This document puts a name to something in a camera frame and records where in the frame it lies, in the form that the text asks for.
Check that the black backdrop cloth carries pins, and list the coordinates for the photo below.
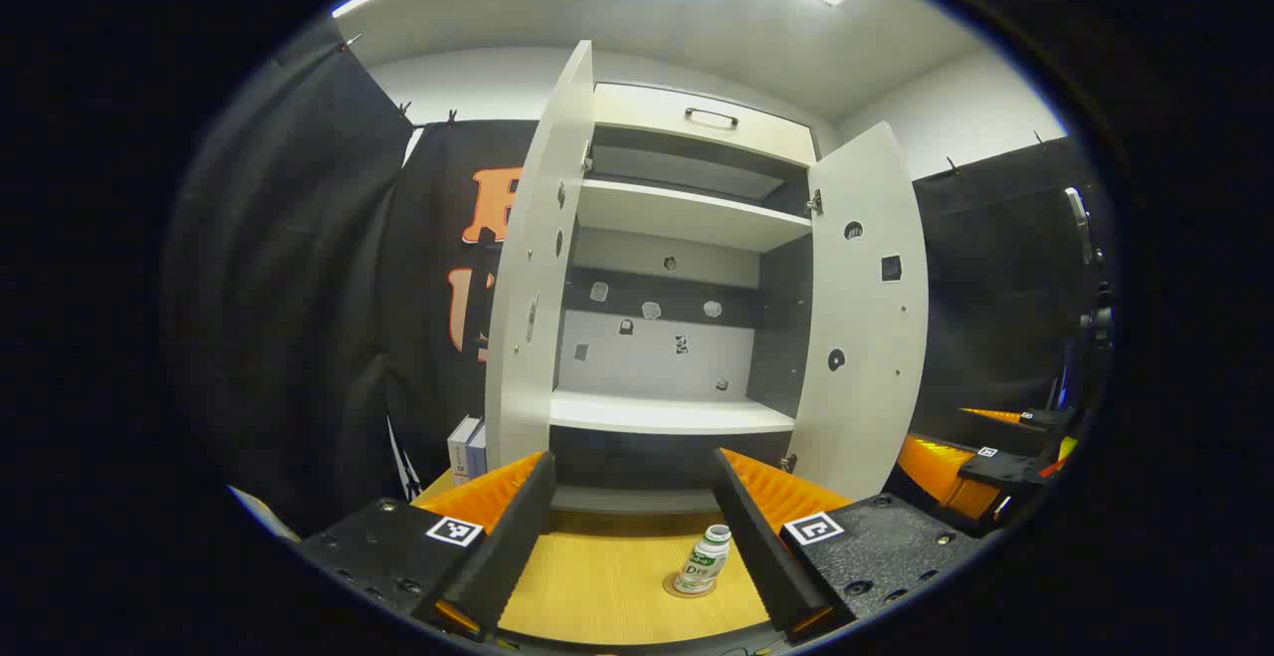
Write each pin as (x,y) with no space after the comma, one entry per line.
(299,288)

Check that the round wooden coaster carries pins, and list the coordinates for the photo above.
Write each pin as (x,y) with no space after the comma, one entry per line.
(668,587)

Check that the white and grey cabinet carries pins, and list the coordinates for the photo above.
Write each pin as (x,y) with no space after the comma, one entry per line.
(677,213)

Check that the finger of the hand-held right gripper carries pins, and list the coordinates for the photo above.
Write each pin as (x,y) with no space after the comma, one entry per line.
(1045,418)
(1005,467)

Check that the white cabinet door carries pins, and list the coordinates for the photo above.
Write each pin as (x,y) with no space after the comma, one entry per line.
(532,238)
(866,387)

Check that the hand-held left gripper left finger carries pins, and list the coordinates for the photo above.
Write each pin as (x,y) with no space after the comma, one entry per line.
(503,556)

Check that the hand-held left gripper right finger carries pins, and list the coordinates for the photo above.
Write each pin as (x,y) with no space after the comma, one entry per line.
(761,546)

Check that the white cardboard box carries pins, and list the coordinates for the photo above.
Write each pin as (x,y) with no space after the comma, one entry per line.
(460,452)

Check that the pale blue cardboard box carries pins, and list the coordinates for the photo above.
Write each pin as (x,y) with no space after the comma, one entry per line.
(479,452)

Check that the white cabinet drawer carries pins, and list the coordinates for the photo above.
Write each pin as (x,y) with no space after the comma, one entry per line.
(647,113)

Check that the white plastic bottle green label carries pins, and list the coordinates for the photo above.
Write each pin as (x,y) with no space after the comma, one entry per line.
(702,566)

